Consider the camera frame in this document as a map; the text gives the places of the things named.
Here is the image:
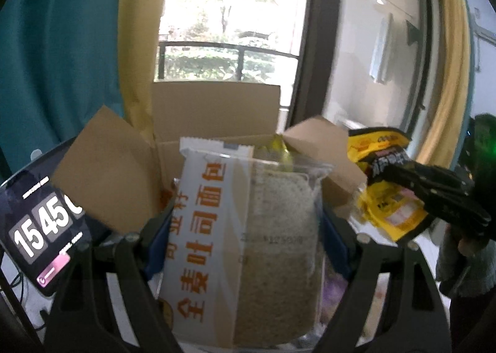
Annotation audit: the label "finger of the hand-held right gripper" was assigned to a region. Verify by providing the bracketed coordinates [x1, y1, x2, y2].
[416, 187, 493, 228]
[383, 161, 475, 199]

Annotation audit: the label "person's right hand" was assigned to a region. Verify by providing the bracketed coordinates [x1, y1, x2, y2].
[457, 238, 490, 261]

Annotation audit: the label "purple snack packet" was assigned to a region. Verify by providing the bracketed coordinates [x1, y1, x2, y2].
[321, 260, 350, 324]

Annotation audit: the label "hanging towel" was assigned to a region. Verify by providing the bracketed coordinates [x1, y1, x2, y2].
[369, 14, 394, 85]

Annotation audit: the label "black balcony railing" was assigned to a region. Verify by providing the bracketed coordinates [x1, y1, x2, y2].
[158, 41, 301, 83]

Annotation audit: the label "tablet with clock display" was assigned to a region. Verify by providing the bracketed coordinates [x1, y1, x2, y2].
[0, 136, 94, 297]

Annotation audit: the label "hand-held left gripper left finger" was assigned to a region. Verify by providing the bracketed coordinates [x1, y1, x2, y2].
[44, 198, 184, 353]

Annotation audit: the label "person's right forearm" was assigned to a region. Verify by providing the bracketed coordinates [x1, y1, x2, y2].
[436, 227, 496, 295]

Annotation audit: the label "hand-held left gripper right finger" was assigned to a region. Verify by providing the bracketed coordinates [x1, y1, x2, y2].
[313, 211, 452, 353]

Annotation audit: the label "cardboard box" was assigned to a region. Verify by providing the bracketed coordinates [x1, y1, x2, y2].
[51, 82, 368, 238]

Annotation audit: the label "yellow green snack packet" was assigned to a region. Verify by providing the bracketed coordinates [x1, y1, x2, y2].
[257, 134, 292, 172]

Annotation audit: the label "black window frame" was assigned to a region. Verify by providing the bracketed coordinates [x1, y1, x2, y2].
[286, 0, 344, 133]

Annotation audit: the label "white label toast bread packet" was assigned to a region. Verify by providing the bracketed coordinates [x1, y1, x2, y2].
[161, 137, 335, 351]

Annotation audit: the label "yellow curtain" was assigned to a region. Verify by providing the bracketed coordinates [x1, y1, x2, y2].
[411, 0, 472, 168]
[118, 0, 176, 137]

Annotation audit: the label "black tablet cables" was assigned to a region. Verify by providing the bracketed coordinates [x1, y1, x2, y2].
[0, 271, 48, 331]

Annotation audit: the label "yellow black snack packet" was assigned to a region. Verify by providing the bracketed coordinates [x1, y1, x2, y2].
[347, 126, 432, 242]

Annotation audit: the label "teal curtain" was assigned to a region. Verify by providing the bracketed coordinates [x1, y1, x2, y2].
[0, 0, 129, 183]

